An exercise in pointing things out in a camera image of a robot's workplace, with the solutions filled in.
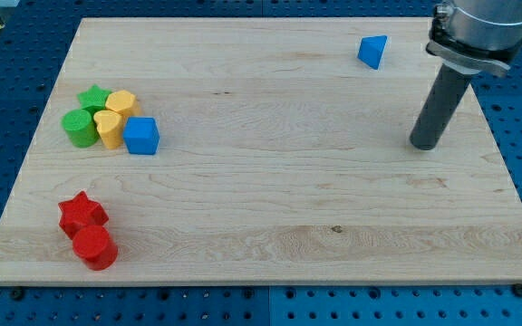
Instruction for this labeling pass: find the green star block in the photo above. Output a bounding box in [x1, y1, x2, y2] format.
[77, 84, 111, 116]

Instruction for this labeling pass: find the yellow heart block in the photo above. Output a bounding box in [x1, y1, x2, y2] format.
[93, 110, 124, 149]

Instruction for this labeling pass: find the blue triangle block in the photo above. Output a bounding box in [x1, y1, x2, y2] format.
[357, 35, 388, 70]

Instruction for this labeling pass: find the yellow pentagon block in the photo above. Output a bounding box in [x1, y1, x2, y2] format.
[105, 90, 142, 121]

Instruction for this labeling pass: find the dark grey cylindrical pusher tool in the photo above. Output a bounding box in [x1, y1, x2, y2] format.
[410, 63, 472, 150]

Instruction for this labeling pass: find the light wooden board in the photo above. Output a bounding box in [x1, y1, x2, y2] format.
[0, 18, 522, 287]

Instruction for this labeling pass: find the blue cube block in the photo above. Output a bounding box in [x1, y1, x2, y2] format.
[123, 117, 160, 155]

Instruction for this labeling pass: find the red star block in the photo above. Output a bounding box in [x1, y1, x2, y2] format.
[58, 190, 109, 239]

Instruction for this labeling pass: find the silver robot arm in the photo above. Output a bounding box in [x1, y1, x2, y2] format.
[426, 0, 522, 77]

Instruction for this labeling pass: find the red cylinder block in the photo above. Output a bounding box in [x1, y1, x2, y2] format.
[72, 225, 118, 271]

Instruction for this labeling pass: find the green cylinder block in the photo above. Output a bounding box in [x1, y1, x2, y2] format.
[61, 109, 99, 148]

